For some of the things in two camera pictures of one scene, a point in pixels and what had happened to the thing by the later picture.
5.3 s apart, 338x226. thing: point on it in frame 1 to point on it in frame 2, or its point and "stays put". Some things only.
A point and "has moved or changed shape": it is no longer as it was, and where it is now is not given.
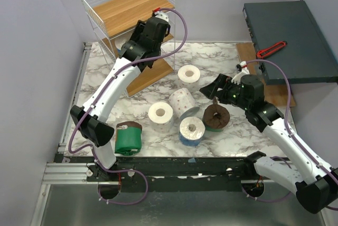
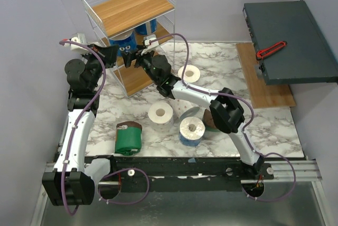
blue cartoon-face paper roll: [119, 43] has moved or changed shape
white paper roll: [160, 114] stays put
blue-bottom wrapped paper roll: [191, 130] stays put
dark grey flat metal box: [307, 58] stays put
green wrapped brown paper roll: [128, 137] stays put
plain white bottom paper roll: [188, 73] stays put
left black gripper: [138, 31] to [109, 54]
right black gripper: [222, 88] to [136, 59]
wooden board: [276, 94] stays put
